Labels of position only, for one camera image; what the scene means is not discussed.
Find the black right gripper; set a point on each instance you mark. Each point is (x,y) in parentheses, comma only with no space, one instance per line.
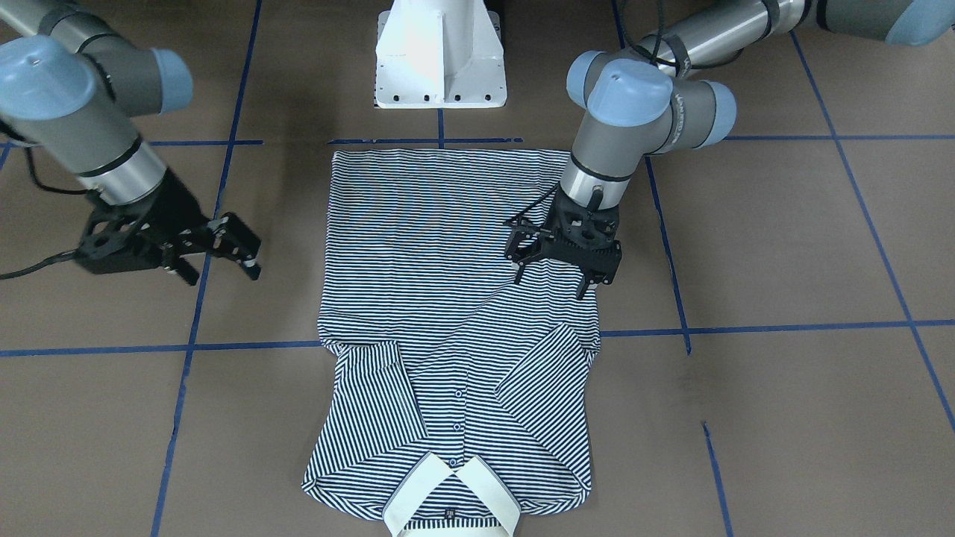
(173,211)

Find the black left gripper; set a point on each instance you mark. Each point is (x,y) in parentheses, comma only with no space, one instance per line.
(531,244)

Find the navy white striped polo shirt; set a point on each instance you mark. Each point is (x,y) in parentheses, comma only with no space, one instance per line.
(459,397)

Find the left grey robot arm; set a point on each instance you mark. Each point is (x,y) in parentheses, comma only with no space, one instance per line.
(641,101)

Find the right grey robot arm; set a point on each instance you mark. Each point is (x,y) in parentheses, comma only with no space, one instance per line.
(72,85)

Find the brown paper table cover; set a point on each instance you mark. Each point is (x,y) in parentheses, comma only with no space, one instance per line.
(778,343)

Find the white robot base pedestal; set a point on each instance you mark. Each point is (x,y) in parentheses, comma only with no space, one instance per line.
(440,54)

